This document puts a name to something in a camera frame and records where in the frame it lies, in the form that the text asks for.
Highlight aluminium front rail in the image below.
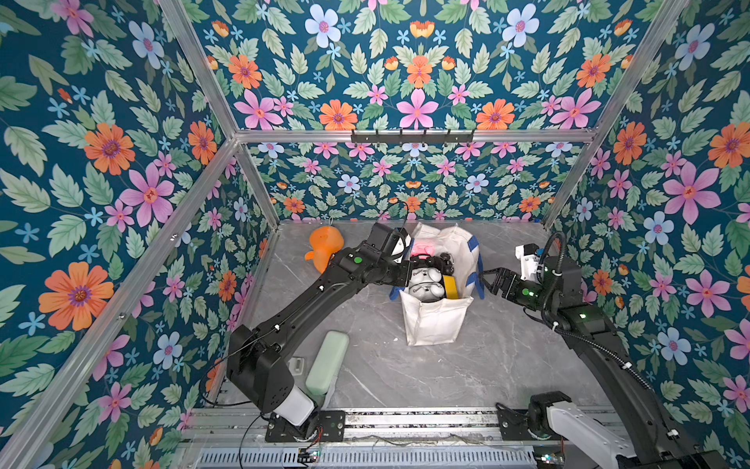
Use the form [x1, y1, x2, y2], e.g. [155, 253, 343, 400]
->
[175, 406, 628, 447]

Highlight pale green oblong case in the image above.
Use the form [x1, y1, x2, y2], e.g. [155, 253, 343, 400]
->
[305, 330, 350, 397]

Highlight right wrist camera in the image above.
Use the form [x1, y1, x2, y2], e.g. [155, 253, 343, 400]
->
[515, 243, 540, 281]

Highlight pink alarm clock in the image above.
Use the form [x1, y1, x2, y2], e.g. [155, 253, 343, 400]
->
[410, 240, 438, 258]

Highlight white twin-bell alarm clock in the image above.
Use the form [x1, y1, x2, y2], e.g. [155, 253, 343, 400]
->
[408, 267, 443, 287]

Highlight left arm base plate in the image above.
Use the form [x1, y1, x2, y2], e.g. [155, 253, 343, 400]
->
[265, 410, 347, 444]

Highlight white wall light switch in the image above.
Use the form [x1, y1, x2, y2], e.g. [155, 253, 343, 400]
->
[288, 357, 305, 376]

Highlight black twin-bell alarm clock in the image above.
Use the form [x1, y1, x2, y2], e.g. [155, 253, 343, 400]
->
[426, 252, 455, 277]

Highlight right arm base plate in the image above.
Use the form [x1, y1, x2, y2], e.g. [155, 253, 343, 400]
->
[495, 402, 557, 441]

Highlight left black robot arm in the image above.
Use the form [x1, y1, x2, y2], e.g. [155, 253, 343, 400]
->
[226, 223, 411, 439]

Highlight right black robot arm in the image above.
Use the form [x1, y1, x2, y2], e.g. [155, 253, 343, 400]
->
[480, 232, 727, 468]

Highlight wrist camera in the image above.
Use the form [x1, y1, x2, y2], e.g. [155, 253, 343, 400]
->
[515, 243, 540, 281]
[389, 228, 411, 263]

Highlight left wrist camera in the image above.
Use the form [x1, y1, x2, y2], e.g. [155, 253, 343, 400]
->
[389, 228, 411, 263]

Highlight black hook rail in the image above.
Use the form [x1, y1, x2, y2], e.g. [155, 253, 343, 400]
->
[350, 129, 475, 146]

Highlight white canvas tote bag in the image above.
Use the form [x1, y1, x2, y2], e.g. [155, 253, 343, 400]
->
[390, 223, 484, 347]

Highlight yellow square alarm clock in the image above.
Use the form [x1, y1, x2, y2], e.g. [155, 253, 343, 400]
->
[443, 276, 460, 300]

